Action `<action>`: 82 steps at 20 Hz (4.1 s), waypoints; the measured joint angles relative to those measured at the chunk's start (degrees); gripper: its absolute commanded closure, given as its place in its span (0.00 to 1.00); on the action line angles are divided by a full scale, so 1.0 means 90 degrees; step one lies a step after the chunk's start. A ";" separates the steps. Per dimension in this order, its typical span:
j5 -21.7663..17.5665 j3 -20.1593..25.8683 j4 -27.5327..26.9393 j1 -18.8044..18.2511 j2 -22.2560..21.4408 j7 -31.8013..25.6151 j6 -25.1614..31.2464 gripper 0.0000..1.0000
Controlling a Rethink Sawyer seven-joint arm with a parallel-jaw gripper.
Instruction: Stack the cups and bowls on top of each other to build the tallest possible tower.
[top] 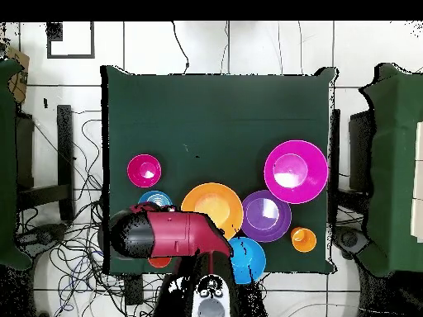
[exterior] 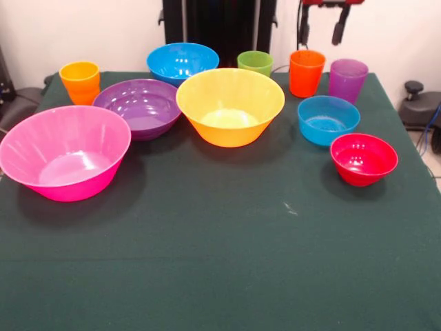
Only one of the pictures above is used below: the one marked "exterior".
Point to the purple bowl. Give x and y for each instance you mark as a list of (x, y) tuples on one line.
[(144, 113)]

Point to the large orange bowl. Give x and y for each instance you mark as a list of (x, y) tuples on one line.
[(227, 132)]

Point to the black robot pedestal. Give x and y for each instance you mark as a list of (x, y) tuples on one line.
[(220, 27)]

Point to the small red bowl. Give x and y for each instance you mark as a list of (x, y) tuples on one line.
[(361, 172)]

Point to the yellow-orange cup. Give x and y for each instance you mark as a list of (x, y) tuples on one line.
[(81, 89)]

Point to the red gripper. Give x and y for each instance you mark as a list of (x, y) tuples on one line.
[(330, 2)]

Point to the purple cup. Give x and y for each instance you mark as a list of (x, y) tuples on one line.
[(346, 88)]

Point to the dark green tablecloth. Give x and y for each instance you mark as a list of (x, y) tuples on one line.
[(220, 258)]

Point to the large pink bowl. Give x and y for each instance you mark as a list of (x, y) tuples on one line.
[(79, 186)]

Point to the large blue bowl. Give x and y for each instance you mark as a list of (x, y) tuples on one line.
[(172, 58)]

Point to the green cup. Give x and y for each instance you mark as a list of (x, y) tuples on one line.
[(255, 67)]

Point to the small blue bowl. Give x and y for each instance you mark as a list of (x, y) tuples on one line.
[(317, 132)]

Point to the orange-red cup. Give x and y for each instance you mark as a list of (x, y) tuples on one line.
[(305, 81)]

